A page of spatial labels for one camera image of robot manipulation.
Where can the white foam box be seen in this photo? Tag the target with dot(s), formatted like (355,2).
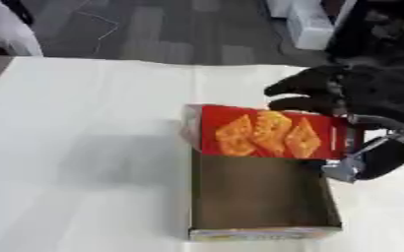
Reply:
(310,26)

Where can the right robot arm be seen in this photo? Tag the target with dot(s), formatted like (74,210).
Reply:
(383,29)

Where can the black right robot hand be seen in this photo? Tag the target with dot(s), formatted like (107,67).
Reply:
(378,95)

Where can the small white box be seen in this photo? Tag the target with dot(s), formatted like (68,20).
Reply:
(278,7)

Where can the red cracker box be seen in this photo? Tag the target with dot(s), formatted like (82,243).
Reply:
(268,134)

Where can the open cardboard box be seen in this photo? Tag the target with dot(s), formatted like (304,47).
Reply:
(260,193)

